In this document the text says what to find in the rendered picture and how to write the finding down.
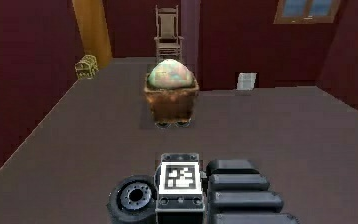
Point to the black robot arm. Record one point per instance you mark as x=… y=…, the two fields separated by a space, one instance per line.
x=220 y=193

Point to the brown wheeled cart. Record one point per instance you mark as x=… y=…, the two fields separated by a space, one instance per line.
x=172 y=104

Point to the orange wooden door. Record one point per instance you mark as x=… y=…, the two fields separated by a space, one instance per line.
x=93 y=30

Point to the white square box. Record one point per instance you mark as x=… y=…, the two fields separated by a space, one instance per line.
x=246 y=81

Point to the brown wooden rocking chair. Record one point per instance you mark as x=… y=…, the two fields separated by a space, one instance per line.
x=168 y=33

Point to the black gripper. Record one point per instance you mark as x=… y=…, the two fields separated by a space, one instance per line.
x=131 y=199

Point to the wooden framed window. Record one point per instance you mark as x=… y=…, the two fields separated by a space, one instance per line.
x=307 y=10

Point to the pale iridescent egg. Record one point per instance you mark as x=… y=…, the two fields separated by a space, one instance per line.
x=171 y=74

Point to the yellow treasure chest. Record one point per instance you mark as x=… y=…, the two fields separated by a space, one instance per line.
x=86 y=67

